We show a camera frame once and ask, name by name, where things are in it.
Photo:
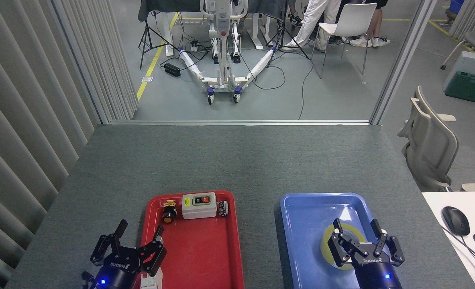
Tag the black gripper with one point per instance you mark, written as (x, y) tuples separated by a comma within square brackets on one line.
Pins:
[(121, 271), (376, 273)]

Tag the yellow tape roll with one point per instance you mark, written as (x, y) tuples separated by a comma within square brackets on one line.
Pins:
[(325, 247)]

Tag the white plastic block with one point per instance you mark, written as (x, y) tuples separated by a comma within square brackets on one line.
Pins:
[(151, 281)]

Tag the orange push button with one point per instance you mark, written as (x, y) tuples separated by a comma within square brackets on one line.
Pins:
[(168, 216)]

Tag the blue plastic tray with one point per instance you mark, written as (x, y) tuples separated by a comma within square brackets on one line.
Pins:
[(313, 224)]

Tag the red plastic tray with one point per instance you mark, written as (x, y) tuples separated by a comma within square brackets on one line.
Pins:
[(205, 241)]

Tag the white desk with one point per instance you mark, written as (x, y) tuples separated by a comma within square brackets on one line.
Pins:
[(434, 204)]

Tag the black computer mouse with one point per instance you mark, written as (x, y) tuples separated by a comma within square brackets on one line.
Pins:
[(455, 220)]

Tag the beige office chair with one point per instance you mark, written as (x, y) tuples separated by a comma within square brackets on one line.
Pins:
[(430, 148)]

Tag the grey vertical blinds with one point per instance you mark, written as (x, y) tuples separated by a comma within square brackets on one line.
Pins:
[(20, 120)]

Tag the silver floor plate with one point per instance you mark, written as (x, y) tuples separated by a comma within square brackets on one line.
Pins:
[(147, 79)]

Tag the black power adapter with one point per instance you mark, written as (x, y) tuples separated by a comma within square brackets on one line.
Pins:
[(172, 70)]

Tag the green case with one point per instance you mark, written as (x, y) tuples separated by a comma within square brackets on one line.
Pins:
[(468, 86)]

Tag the white stand on wheels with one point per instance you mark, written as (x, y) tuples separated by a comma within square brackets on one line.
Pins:
[(223, 76)]

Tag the person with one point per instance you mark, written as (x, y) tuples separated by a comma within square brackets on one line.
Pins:
[(361, 41), (313, 16)]

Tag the white power strip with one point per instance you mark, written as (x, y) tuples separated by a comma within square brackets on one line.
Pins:
[(194, 46)]

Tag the black tripod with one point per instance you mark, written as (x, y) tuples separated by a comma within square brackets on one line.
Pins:
[(284, 20), (147, 25)]

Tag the white chair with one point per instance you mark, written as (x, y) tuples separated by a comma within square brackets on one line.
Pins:
[(355, 16)]

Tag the desk with black cloth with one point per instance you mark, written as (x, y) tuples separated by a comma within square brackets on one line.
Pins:
[(165, 6)]

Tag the blue bin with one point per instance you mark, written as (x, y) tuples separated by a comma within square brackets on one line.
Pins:
[(456, 8)]

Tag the grey switch box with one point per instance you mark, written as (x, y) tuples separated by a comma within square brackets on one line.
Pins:
[(199, 210)]

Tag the small black switch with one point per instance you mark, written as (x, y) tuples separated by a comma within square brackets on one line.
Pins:
[(223, 208)]

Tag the silver table rail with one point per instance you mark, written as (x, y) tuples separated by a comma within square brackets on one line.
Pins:
[(237, 122)]

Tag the silver post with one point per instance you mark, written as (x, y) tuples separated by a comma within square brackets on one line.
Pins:
[(402, 64)]

